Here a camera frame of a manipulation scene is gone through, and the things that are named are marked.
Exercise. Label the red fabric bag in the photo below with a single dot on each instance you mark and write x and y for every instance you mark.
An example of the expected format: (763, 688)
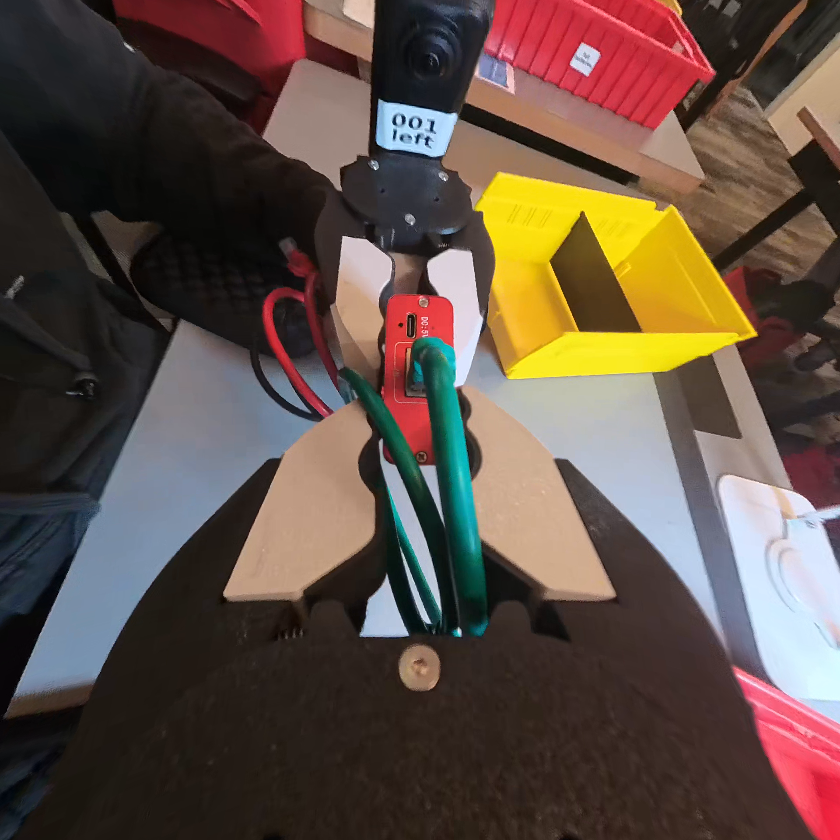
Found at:
(761, 315)

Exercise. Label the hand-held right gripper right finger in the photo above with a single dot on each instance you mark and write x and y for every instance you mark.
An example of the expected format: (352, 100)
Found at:
(538, 525)

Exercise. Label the red metal ethernet switch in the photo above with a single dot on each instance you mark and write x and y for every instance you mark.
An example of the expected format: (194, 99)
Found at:
(400, 407)

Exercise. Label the red plastic bin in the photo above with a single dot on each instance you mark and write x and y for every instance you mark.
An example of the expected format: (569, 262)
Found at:
(604, 59)
(800, 754)
(216, 33)

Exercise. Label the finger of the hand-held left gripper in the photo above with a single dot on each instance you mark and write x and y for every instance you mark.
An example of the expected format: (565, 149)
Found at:
(358, 295)
(466, 295)

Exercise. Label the yellow plastic bin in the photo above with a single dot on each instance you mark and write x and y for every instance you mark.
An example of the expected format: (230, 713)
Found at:
(538, 315)

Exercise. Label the person's upper body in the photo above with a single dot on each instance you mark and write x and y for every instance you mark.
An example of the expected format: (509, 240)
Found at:
(52, 394)

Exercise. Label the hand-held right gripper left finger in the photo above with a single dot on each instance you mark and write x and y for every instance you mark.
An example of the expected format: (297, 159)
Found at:
(308, 525)

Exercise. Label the person's left forearm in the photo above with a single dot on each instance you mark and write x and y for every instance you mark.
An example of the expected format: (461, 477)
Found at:
(164, 144)

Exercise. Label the instruction sheet stand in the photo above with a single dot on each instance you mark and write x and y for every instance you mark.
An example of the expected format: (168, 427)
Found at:
(774, 590)

